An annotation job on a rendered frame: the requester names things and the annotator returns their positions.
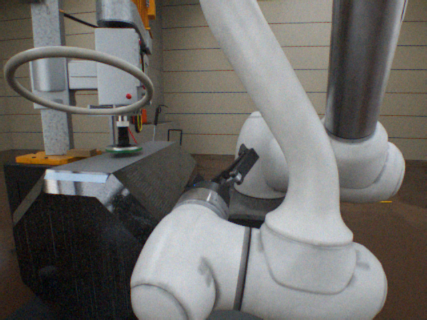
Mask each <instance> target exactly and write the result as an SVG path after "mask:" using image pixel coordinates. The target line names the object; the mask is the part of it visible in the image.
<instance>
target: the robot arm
mask: <svg viewBox="0 0 427 320"><path fill-rule="evenodd" d="M199 2H200V5H201V8H202V11H203V14H204V16H205V19H206V21H207V24H208V25H209V28H210V29H211V32H212V33H213V36H214V37H215V39H216V41H217V42H218V44H219V46H220V48H221V49H222V51H223V52H224V55H225V56H226V58H227V59H228V61H229V62H230V64H231V66H232V67H233V69H234V71H235V72H236V74H237V76H238V77H239V79H240V81H241V82H242V84H243V86H244V87H245V89H246V91H247V92H248V94H249V96H250V97H251V99H252V101H253V102H254V104H255V105H256V107H257V108H258V111H254V112H253V113H252V114H251V115H250V116H249V117H248V119H247V120H246V121H245V123H244V125H243V127H242V129H241V131H240V135H239V137H238V142H237V146H236V155H235V161H234V162H233V163H232V164H231V165H230V166H229V167H228V168H227V169H226V170H225V171H220V172H219V173H218V174H217V175H216V176H215V177H214V178H211V179H210V180H209V181H206V180H205V179H204V178H203V177H202V176H201V174H200V173H199V172H198V173H196V174H195V177H194V178H193V180H192V181H191V183H190V184H189V185H188V184H187V185H185V186H184V187H183V188H184V189H185V190H186V192H185V193H184V192H181V193H180V194H179V201H178V202H177V204H176V205H175V207H174V208H173V209H172V210H171V213H170V214H169V215H167V216H165V217H164V218H163V219H162V220H161V221H160V222H159V224H158V225H157V226H156V228H155V229H154V230H153V232H152V233H151V235H150V236H149V238H148V240H147V241H146V243H145V245H144V247H143V249H142V251H141V253H140V255H139V258H138V260H137V263H136V264H135V268H134V270H133V273H132V276H131V284H130V286H131V304H132V308H133V312H134V313H135V315H136V317H137V318H138V319H139V320H205V319H206V318H207V317H208V316H209V314H210V313H211V311H217V310H235V311H242V312H244V313H249V314H252V315H255V316H257V317H260V318H262V319H265V320H373V318H374V317H375V316H376V315H377V314H378V313H379V312H380V311H381V309H382V308H383V306H384V303H385V300H386V295H387V280H386V275H385V273H384V270H383V268H382V265H381V263H380V262H379V260H377V258H376V257H375V256H374V255H373V254H372V253H371V252H370V251H369V250H368V249H367V248H365V246H363V245H361V244H359V243H355V242H352V239H353V233H352V232H351V231H350V230H349V229H348V228H347V227H346V225H345V223H344V222H343V220H342V218H341V215H340V201H343V202H347V203H377V202H381V201H385V200H387V199H389V198H390V197H392V196H394V195H395V194H396V193H397V192H398V190H399V188H400V186H401V184H402V180H403V178H404V172H405V162H404V158H403V156H402V153H401V152H400V150H399V149H398V148H397V147H396V146H395V145H394V144H393V143H391V142H388V135H387V132H386V130H385V128H384V127H383V126H382V125H381V123H380V122H379V121H378V118H379V115H380V110H381V107H382V102H383V99H384V94H385V91H386V86H387V83H388V78H389V75H390V70H391V67H392V62H393V58H394V54H395V50H396V46H397V42H398V37H399V34H400V28H401V25H402V21H403V20H404V16H405V12H406V7H407V3H408V0H333V3H332V24H331V35H330V55H329V65H328V83H327V92H326V110H325V117H324V118H322V119H321V120H320V118H319V117H318V114H317V113H316V110H315V109H314V107H313V105H312V103H311V101H310V99H309V98H308V96H307V94H306V92H305V91H304V88H303V87H302V84H301V83H300V81H299V79H298V77H297V75H296V74H295V72H294V70H293V68H292V66H291V65H290V62H289V61H288V59H287V57H286V55H285V54H284V52H283V50H282V48H281V47H280V44H279V43H278V41H277V39H276V37H275V36H274V34H273V32H272V30H271V29H270V26H269V25H268V23H267V21H266V19H265V18H264V16H263V14H262V12H261V10H260V7H259V5H258V3H257V1H256V0H199ZM221 176H222V177H223V178H220V177H221ZM233 184H234V188H233V189H230V187H231V186H232V185H233ZM229 189H230V190H229ZM228 190H229V196H230V206H229V208H228V194H227V192H228ZM228 218H230V219H253V220H261V221H264V223H263V224H262V225H261V227H260V229H256V228H250V227H244V226H241V225H237V224H235V223H231V222H229V221H228Z"/></svg>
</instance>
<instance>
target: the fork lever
mask: <svg viewBox="0 0 427 320"><path fill-rule="evenodd" d="M118 107H125V106H121V105H113V107H102V106H96V105H87V108H88V109H113V108H118ZM133 115H138V110H137V111H133V112H130V113H125V114H121V115H88V117H96V116H133Z"/></svg>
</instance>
